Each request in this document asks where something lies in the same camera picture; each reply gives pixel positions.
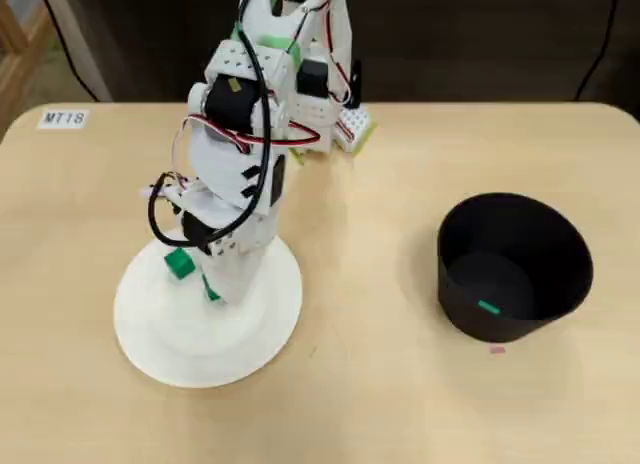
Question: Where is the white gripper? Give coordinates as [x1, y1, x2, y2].
[179, 207, 282, 307]

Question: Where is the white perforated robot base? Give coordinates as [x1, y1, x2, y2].
[292, 101, 376, 158]

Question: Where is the white paper plate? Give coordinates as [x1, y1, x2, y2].
[113, 228, 304, 388]

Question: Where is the black pot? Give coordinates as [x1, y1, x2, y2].
[437, 192, 595, 344]

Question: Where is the green base mat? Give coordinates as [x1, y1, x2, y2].
[289, 121, 379, 168]

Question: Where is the black table clamp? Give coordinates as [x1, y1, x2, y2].
[347, 59, 364, 109]

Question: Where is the white MT18 label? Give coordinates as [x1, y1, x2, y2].
[37, 108, 91, 130]

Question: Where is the green tape strip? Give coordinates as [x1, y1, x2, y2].
[229, 26, 304, 68]

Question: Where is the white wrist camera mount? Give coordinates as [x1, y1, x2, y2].
[139, 176, 201, 218]

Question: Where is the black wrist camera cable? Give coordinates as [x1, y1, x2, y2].
[146, 0, 274, 250]

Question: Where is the red black servo wire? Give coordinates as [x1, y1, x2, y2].
[182, 114, 322, 155]
[299, 0, 354, 105]

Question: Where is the thin black cable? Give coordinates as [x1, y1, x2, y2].
[38, 0, 109, 103]
[574, 0, 627, 103]

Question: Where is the light wooden frame furniture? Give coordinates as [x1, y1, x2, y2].
[0, 0, 54, 138]

